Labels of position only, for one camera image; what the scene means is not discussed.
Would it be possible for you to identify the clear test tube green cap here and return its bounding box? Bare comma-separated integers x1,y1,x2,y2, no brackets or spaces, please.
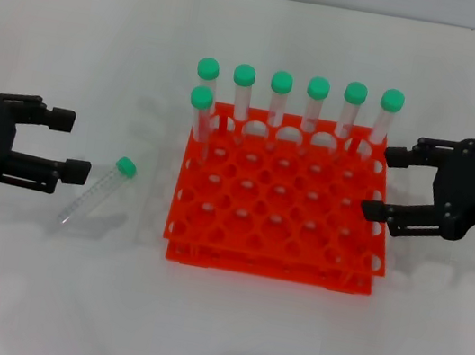
362,85,407,164
259,69,295,151
295,75,332,157
179,84,222,169
186,56,231,135
222,61,258,144
331,80,370,163
55,146,140,237

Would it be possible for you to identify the orange test tube rack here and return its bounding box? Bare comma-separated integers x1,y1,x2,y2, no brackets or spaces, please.
158,95,410,299

